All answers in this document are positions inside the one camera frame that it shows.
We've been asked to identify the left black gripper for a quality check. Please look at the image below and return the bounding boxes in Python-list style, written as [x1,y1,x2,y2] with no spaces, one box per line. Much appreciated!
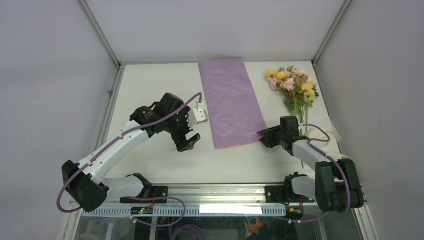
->
[164,106,201,151]

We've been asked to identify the pink purple wrapping paper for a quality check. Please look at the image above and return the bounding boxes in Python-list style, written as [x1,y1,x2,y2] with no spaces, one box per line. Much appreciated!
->
[198,57,266,149]

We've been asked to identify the white fake flower stem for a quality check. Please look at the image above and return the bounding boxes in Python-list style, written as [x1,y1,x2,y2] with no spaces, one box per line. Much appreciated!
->
[299,123,308,169]

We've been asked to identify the yellow fake flower stem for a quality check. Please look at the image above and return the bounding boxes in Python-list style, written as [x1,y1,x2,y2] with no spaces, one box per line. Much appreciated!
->
[265,68,320,125]

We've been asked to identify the pink fake flower stem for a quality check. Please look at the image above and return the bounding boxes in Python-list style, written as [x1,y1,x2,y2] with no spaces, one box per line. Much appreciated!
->
[269,68,311,110]

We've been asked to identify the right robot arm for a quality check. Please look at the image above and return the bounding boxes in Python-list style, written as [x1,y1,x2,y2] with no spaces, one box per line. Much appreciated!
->
[258,116,364,213]

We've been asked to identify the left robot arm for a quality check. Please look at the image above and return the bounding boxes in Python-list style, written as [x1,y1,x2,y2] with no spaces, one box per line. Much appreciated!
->
[56,92,207,213]

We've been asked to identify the cream ribbon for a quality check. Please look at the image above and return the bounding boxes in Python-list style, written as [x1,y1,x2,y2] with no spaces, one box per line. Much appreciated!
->
[304,123,348,159]

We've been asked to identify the white led light bar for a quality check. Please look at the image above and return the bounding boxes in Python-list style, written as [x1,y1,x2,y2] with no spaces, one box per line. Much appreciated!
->
[198,204,263,215]

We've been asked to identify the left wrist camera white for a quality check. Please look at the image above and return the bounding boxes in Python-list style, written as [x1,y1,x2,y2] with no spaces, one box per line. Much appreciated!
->
[187,102,209,127]

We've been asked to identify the aluminium front rail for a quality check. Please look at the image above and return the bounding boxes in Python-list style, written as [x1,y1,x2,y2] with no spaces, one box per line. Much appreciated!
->
[69,183,368,207]

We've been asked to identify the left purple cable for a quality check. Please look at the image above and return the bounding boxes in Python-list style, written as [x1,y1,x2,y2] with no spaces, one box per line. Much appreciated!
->
[56,92,204,227]

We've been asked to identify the purple cable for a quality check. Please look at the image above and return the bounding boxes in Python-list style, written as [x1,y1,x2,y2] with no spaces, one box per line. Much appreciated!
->
[56,92,204,227]
[274,123,352,223]

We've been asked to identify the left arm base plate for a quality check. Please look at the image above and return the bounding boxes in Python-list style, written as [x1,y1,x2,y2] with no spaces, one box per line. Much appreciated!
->
[119,185,169,204]

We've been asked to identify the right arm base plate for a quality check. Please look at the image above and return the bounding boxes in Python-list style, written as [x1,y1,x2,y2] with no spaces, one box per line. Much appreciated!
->
[264,183,315,205]

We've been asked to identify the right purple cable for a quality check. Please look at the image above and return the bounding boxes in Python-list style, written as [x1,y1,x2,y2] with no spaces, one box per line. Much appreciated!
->
[274,123,352,223]

